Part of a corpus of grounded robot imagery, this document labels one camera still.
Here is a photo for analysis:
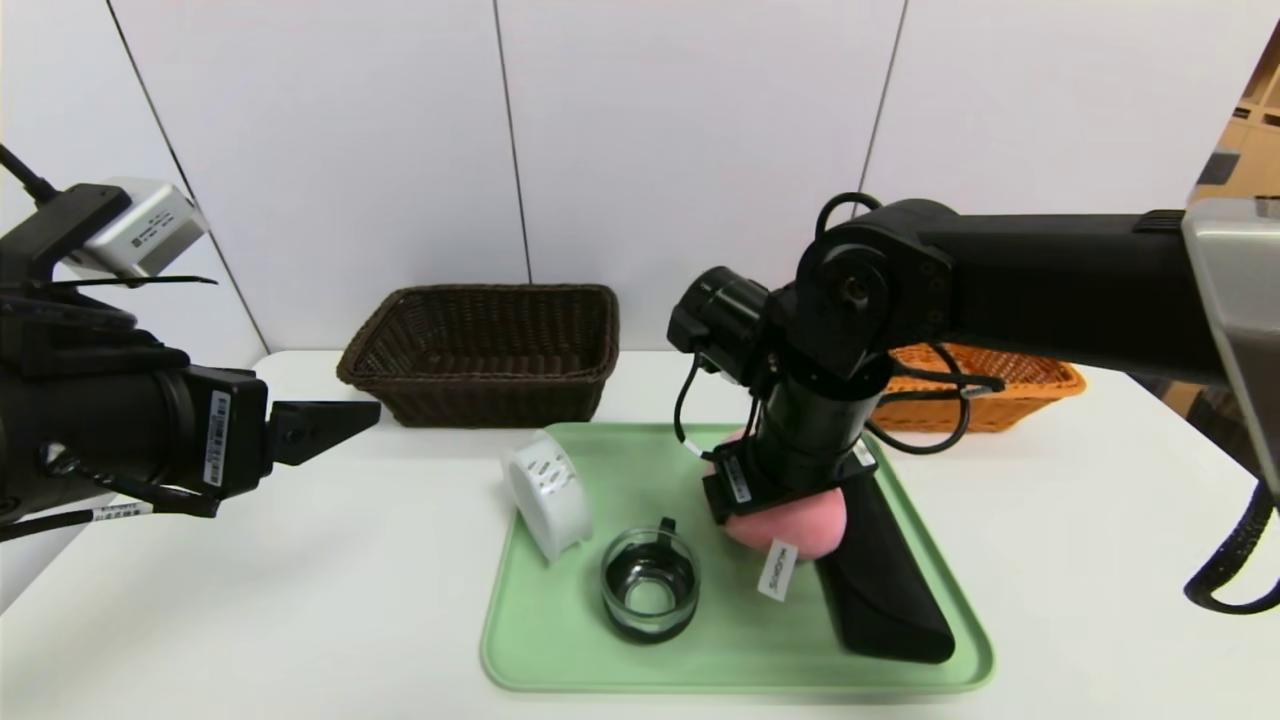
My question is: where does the black leather glasses case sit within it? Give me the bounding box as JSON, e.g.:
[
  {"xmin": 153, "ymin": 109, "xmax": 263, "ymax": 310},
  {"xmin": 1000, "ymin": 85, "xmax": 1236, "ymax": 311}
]
[{"xmin": 815, "ymin": 470, "xmax": 956, "ymax": 664}]

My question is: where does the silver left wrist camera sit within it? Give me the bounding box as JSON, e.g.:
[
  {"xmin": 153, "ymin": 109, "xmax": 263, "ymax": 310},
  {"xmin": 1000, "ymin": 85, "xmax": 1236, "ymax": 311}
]
[{"xmin": 65, "ymin": 178, "xmax": 209, "ymax": 281}]

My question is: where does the orange wicker basket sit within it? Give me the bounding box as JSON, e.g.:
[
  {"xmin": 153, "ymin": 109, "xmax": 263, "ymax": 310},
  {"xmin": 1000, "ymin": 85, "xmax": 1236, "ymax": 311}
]
[{"xmin": 868, "ymin": 343, "xmax": 1087, "ymax": 434}]

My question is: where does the dark brown wicker basket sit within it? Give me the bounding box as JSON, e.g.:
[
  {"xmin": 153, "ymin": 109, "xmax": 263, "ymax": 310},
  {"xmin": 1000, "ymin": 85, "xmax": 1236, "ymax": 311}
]
[{"xmin": 337, "ymin": 285, "xmax": 620, "ymax": 429}]

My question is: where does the thin black zip tie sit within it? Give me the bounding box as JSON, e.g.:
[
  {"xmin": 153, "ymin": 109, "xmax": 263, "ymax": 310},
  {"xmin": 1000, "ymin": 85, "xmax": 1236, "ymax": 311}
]
[{"xmin": 45, "ymin": 274, "xmax": 218, "ymax": 292}]

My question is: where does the pink plush peach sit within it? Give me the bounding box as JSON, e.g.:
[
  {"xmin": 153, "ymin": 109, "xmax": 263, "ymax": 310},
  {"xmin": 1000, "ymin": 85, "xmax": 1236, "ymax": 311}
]
[{"xmin": 712, "ymin": 430, "xmax": 849, "ymax": 602}]

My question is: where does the white plastic tape roll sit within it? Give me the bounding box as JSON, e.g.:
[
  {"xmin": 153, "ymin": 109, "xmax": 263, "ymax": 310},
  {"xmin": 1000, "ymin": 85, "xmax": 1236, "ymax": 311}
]
[{"xmin": 502, "ymin": 430, "xmax": 594, "ymax": 563}]

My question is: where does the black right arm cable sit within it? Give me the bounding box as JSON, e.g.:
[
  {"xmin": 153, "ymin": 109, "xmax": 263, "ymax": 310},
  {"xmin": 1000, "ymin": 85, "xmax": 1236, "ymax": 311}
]
[{"xmin": 865, "ymin": 343, "xmax": 1007, "ymax": 457}]

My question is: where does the wooden shelf unit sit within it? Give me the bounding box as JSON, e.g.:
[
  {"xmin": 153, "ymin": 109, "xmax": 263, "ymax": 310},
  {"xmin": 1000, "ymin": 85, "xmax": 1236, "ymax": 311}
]
[{"xmin": 1185, "ymin": 20, "xmax": 1280, "ymax": 206}]

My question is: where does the light green plastic tray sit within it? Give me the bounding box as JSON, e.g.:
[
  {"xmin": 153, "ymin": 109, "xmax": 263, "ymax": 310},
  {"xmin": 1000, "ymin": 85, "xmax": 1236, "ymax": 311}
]
[{"xmin": 480, "ymin": 422, "xmax": 995, "ymax": 694}]

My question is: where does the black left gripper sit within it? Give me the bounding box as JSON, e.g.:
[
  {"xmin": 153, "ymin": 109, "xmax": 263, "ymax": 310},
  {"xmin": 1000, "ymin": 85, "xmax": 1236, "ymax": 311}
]
[{"xmin": 29, "ymin": 364, "xmax": 382, "ymax": 513}]

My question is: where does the glass cup with black handle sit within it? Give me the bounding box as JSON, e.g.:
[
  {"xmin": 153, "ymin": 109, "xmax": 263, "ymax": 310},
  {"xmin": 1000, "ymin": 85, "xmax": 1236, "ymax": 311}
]
[{"xmin": 600, "ymin": 516, "xmax": 701, "ymax": 644}]

